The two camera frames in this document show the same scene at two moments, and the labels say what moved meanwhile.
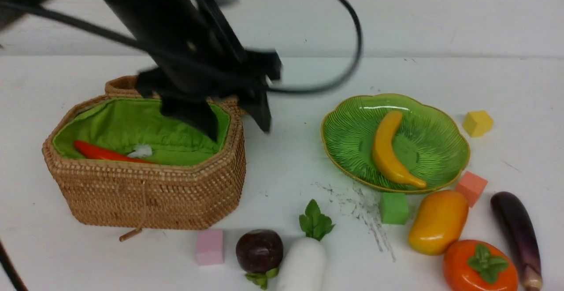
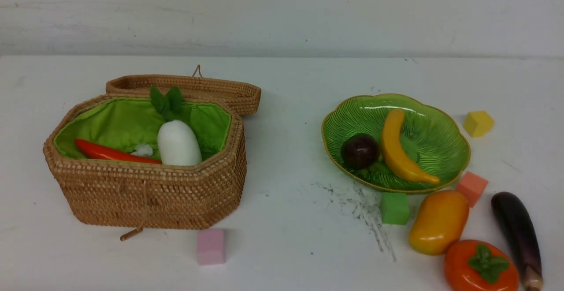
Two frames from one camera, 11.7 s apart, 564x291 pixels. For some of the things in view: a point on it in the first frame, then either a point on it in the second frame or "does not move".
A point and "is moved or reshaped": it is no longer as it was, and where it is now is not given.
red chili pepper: x=90 y=151 does not move
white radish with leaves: x=305 y=268 to x=179 y=144
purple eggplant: x=520 y=235 does not move
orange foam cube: x=472 y=186 does not move
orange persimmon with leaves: x=470 y=265 does not move
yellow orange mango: x=438 y=221 does not move
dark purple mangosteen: x=259 y=252 to x=359 y=151
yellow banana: x=386 y=155 is moved or reshaped
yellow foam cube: x=477 y=123 does not move
